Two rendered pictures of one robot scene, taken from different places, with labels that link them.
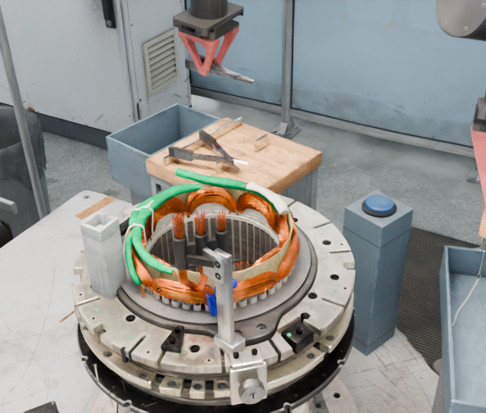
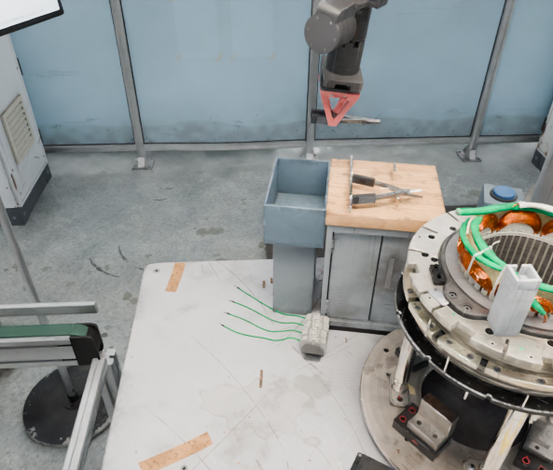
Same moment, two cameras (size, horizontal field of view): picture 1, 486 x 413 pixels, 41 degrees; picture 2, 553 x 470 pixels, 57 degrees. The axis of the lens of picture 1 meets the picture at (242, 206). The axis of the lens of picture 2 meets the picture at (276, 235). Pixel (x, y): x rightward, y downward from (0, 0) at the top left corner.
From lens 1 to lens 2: 70 cm
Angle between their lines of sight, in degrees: 28
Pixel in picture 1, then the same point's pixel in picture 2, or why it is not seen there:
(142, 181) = (309, 234)
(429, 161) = (265, 158)
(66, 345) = (288, 404)
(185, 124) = (285, 174)
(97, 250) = (528, 297)
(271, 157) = (411, 181)
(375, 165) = (231, 172)
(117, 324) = not seen: outside the picture
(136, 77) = (4, 149)
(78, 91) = not seen: outside the picture
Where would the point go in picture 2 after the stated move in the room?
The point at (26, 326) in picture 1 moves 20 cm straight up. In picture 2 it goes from (236, 406) to (230, 327)
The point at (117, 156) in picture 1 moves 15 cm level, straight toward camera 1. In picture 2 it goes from (277, 220) to (346, 259)
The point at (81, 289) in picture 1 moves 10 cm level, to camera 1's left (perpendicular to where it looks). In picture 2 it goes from (486, 338) to (427, 378)
